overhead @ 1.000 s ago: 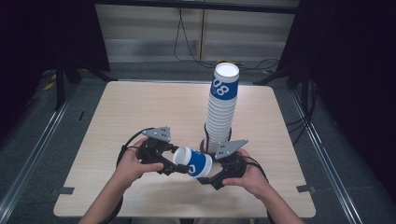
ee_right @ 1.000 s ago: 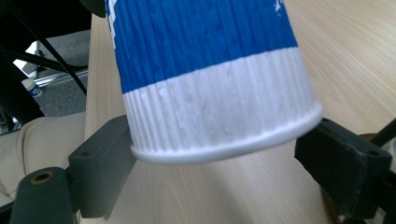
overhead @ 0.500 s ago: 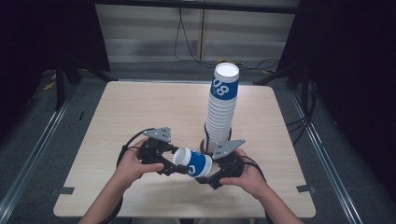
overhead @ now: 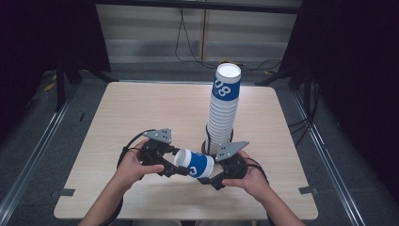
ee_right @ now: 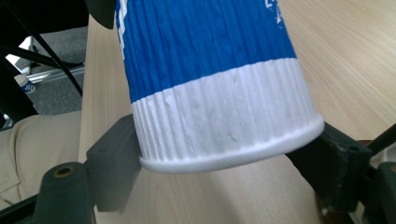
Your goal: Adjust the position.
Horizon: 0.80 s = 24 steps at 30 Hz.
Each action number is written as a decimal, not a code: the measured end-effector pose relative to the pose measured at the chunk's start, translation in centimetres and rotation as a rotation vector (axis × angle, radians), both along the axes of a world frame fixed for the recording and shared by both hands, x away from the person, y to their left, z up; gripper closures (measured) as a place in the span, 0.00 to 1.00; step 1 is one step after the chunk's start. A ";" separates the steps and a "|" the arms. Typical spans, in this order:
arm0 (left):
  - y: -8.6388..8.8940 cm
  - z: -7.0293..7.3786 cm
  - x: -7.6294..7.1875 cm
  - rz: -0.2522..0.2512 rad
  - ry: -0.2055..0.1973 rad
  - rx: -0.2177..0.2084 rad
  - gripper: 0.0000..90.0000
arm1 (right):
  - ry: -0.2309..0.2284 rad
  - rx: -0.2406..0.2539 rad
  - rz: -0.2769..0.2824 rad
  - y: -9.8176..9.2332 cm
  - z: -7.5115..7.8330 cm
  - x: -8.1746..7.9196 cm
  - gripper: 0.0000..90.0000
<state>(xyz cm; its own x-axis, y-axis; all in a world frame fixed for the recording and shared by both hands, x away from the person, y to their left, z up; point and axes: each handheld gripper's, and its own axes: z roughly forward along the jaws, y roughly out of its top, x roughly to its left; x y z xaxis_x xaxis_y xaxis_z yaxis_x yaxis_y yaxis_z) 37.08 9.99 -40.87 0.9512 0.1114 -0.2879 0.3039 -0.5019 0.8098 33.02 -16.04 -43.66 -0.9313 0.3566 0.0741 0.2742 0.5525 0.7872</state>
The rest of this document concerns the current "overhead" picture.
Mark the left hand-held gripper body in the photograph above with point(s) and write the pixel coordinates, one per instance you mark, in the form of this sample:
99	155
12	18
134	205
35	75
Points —
155	150

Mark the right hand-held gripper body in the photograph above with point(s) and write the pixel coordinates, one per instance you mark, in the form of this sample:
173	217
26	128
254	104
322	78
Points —
233	164

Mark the white and blue paper cup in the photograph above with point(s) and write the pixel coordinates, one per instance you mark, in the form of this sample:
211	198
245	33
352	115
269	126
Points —
200	164

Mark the black cup stack holder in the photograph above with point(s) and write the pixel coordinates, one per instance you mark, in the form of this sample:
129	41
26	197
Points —
207	138

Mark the tall stack of paper cups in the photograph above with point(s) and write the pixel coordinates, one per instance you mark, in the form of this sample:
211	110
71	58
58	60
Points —
223	109

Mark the person's right hand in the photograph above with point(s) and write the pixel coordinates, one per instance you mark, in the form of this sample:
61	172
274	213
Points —
251	183

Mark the person's left hand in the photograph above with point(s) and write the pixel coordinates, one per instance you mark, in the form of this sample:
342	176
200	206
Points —
133	169

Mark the grey tape strip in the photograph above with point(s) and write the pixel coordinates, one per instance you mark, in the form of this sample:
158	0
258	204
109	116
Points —
308	190
64	192

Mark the black metal stand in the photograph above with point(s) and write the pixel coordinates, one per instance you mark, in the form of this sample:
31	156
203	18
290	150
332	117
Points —
61	84

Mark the yellow floor tape piece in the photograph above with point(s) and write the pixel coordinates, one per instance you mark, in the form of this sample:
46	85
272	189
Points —
49	86

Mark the black curtain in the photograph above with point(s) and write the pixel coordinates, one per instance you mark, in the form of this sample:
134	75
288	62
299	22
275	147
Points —
354	78
37	47

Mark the metal floor rail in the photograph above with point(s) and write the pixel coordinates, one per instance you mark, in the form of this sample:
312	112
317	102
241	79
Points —
326	157
31	153

